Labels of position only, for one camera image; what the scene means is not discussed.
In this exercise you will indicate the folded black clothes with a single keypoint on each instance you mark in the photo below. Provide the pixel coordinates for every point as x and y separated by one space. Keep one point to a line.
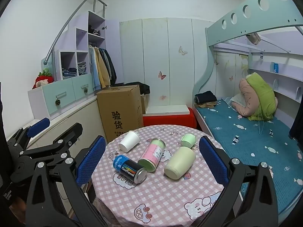
205 97

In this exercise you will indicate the pink and green can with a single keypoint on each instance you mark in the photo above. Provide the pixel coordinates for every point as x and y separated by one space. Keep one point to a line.
153 153

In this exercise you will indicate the small blue box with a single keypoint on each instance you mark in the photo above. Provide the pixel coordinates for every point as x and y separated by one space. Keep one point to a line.
275 67

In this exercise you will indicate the black cloth bundle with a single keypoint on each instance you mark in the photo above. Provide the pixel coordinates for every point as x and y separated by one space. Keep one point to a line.
142 87

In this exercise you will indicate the dark blue can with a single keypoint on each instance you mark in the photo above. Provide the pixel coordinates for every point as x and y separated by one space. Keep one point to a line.
129 169

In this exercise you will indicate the blue printed bed sheet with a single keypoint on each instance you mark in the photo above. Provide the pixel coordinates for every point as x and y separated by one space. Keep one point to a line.
255 151

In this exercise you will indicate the purple stair cabinet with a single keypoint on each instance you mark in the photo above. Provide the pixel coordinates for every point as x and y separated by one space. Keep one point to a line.
64 92

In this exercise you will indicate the hanging clothes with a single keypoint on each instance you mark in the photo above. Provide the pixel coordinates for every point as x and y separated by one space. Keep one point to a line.
101 68

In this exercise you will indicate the green quilt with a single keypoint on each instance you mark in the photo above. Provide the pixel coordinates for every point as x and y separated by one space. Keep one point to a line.
262 94

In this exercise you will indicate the folded grey jeans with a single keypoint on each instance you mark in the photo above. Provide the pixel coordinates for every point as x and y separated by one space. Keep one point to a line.
82 68

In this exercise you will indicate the grey metal handrail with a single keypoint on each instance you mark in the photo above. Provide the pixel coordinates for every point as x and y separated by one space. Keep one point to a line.
71 19

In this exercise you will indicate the large cardboard box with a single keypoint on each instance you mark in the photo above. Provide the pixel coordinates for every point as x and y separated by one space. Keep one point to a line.
120 113

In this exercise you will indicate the pale blue bunk bed frame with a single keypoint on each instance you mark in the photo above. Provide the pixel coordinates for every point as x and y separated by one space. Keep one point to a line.
236 28

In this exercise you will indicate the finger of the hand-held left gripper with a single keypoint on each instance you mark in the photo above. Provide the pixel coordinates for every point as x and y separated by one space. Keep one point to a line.
74 130
37 125

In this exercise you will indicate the folded blue clothes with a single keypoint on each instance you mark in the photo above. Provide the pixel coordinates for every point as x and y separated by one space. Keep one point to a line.
69 72

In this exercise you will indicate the pink quilt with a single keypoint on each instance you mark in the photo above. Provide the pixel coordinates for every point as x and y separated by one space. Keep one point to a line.
248 99

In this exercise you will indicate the small green cup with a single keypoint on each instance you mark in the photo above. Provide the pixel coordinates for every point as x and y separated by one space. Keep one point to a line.
188 140

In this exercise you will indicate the red strawberry plush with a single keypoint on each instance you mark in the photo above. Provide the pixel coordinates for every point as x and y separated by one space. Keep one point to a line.
42 79

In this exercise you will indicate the pink checkered tablecloth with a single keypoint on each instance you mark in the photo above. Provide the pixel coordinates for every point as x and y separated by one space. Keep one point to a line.
161 194

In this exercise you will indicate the dark hanging cloth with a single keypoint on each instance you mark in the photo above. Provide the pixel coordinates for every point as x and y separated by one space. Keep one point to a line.
297 123

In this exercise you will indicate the grey bag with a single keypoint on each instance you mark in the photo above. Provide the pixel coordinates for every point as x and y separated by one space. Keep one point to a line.
253 38

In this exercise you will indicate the red storage stool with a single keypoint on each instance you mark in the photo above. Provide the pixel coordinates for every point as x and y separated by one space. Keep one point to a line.
168 121

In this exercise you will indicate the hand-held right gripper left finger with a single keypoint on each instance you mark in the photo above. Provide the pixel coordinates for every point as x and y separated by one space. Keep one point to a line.
92 160

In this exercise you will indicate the white pillow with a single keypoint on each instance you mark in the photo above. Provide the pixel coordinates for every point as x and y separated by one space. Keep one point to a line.
238 99

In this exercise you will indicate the large pale green cup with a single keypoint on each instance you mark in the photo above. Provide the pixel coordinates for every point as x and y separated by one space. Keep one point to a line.
181 162

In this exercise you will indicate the dark clothes pile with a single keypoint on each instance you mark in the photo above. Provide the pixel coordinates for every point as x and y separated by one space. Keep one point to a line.
93 30

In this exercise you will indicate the white paper cup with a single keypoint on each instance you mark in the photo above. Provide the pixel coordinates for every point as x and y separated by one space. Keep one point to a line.
129 141

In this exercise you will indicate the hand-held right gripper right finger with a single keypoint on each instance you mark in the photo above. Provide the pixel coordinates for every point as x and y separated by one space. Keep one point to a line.
213 160

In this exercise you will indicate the small cardboard box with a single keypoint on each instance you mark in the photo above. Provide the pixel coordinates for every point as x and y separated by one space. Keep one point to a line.
144 104

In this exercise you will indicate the folded brown clothes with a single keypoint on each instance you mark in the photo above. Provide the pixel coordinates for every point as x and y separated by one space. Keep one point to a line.
206 105

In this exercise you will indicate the white wardrobe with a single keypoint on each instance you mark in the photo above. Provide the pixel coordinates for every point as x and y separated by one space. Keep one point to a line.
153 52

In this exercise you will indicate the butterfly wall sticker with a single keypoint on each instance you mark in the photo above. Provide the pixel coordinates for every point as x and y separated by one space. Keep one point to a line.
183 50
162 75

